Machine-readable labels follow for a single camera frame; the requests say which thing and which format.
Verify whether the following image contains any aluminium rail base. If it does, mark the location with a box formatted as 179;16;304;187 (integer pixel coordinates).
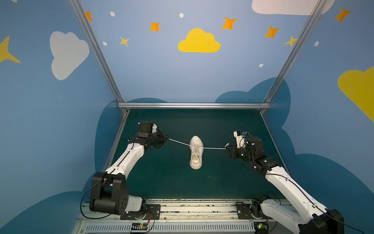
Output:
72;199;290;234

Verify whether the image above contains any small circuit board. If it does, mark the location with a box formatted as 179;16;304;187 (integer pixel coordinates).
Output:
130;223;148;234
254;222;269;234

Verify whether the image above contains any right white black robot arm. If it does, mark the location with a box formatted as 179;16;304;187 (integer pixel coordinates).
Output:
225;131;345;234

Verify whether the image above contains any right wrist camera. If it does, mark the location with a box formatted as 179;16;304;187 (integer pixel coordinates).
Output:
233;130;247;149

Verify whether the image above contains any right aluminium frame post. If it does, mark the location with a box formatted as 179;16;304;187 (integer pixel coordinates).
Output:
263;0;328;108

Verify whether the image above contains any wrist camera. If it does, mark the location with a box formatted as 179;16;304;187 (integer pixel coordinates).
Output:
152;123;157;134
233;130;247;149

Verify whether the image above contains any rear aluminium crossbar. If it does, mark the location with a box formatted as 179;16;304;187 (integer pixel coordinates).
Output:
118;102;271;109

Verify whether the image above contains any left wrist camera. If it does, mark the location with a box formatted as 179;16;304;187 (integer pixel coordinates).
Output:
152;123;157;134

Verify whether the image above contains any aluminium frame post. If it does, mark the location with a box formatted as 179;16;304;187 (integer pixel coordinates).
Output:
69;0;123;103
263;0;328;108

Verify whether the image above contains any white shoelace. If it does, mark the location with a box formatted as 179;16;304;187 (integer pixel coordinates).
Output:
168;138;226;150

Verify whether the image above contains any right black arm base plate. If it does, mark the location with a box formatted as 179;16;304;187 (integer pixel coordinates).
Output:
235;202;269;220

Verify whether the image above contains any left aluminium frame post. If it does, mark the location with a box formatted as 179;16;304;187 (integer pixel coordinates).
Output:
69;0;123;103

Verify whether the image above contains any right small circuit board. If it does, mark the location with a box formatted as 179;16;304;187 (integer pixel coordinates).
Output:
254;222;269;234

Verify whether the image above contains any white sneaker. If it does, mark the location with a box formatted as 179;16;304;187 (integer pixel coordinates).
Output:
190;136;204;170

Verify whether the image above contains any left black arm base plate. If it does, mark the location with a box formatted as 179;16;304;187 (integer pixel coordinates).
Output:
120;204;161;220

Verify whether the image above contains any left small circuit board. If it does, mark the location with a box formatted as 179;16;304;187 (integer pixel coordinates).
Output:
130;223;148;234

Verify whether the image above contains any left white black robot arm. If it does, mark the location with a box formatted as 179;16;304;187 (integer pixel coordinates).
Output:
87;121;168;220

